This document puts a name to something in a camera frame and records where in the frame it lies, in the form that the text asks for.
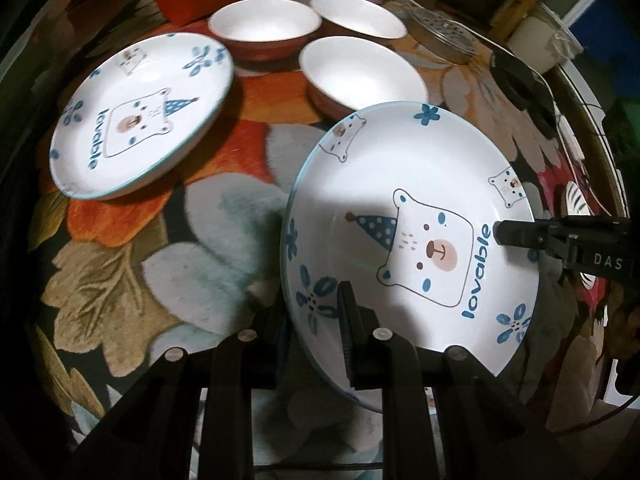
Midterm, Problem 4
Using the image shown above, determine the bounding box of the red bowl white inside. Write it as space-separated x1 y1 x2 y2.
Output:
299 36 430 121
310 0 408 41
207 0 322 61

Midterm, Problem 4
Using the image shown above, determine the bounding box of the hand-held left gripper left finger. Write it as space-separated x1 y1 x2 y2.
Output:
75 305 291 480

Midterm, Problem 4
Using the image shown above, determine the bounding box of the black power adapter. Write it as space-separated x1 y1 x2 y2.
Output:
490 52 558 141

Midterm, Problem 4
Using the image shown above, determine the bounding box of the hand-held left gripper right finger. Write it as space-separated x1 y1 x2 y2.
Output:
337 282 571 480

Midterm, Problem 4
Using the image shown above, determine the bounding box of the large bear print plate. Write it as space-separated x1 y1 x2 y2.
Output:
280 101 541 411

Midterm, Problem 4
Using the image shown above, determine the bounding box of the perforated metal lid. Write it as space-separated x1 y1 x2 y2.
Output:
407 7 481 63

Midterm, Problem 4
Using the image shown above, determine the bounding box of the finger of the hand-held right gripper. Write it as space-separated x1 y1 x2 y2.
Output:
492 219 561 263

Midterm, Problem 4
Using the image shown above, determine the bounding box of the floral table cloth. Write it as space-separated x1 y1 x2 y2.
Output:
25 0 631 480

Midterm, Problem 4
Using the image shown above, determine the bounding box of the white bucket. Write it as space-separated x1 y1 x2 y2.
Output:
510 12 583 73

